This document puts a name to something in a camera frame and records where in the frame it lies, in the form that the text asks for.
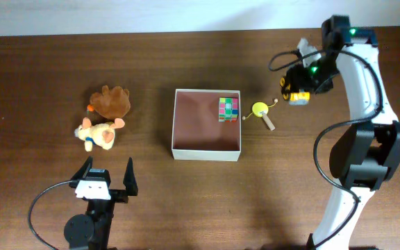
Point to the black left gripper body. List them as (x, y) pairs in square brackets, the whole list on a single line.
[(119, 195)]

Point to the brown plush toy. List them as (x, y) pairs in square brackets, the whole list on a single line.
[(110, 103)]

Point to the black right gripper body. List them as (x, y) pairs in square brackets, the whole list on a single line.
[(316, 77)]

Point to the white box with maroon interior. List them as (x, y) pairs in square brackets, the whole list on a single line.
[(197, 133)]

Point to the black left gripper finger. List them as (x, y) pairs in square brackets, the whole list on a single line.
[(129, 180), (82, 172)]

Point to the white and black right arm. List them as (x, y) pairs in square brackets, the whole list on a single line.
[(368, 153)]

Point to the yellow wooden rattle drum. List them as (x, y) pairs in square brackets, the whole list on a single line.
[(261, 109)]

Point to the cream plush mouse toy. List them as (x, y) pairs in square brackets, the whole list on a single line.
[(102, 135)]

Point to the yellow and grey toy truck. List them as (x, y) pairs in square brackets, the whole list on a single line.
[(293, 97)]

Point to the colourful puzzle cube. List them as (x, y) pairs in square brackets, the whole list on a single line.
[(228, 110)]

